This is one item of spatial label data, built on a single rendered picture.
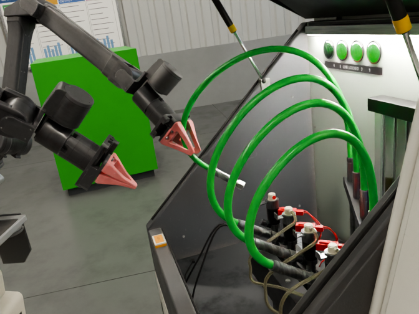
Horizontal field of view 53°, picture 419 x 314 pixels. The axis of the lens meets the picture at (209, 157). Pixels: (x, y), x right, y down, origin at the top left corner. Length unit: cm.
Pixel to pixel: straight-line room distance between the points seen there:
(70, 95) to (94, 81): 332
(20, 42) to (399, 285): 111
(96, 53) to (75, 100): 37
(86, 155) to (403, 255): 54
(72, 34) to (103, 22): 606
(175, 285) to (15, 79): 73
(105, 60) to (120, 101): 305
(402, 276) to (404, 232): 6
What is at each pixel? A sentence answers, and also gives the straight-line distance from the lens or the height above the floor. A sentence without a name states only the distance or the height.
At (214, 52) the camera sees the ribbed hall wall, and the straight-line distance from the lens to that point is 742.
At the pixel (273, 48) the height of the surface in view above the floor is 142.
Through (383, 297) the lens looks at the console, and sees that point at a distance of 66.
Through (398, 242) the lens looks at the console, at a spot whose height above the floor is 119.
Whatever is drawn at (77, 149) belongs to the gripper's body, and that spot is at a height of 130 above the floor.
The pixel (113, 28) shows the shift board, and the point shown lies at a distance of 723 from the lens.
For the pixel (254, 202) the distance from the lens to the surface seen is 63.
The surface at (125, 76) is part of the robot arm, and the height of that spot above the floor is 139.
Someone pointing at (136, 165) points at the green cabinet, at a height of 17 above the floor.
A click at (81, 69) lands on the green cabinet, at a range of 407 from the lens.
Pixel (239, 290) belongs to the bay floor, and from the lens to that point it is 113.
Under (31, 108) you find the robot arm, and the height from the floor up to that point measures 139.
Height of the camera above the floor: 150
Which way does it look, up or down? 19 degrees down
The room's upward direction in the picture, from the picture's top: 8 degrees counter-clockwise
